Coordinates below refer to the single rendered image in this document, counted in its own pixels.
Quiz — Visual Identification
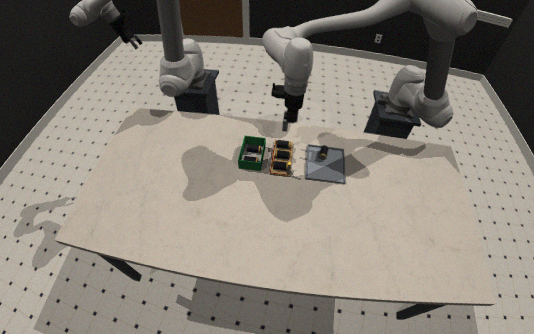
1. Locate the tan battery holder board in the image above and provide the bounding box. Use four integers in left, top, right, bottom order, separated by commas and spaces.
270, 139, 293, 177

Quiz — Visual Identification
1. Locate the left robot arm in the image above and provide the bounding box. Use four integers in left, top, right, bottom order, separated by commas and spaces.
262, 0, 478, 128

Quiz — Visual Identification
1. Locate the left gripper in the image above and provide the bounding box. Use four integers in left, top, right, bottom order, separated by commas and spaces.
271, 79, 308, 132

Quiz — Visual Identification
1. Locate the green open-top box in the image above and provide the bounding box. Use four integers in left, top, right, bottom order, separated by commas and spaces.
238, 136, 266, 171

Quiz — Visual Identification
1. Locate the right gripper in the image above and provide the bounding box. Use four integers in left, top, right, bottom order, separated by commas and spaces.
102, 7, 142, 49

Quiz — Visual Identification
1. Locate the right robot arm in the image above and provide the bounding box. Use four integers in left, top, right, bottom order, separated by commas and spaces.
70, 0, 211, 97

